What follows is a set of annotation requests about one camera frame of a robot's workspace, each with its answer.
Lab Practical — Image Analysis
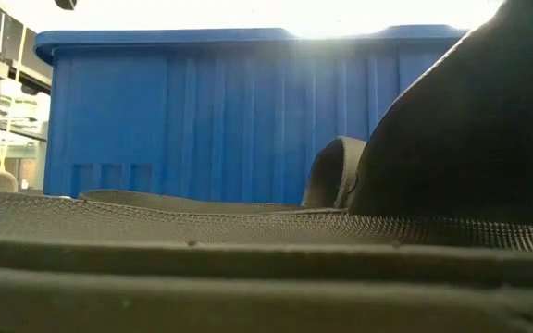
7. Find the pale yellow hanging strap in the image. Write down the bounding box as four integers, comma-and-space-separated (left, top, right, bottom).
0, 26, 28, 167

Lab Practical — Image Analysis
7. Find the black slide sandal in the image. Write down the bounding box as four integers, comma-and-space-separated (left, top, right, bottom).
0, 0, 533, 333

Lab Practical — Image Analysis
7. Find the blue plastic bin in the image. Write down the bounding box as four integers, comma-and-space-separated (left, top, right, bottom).
33, 23, 469, 205

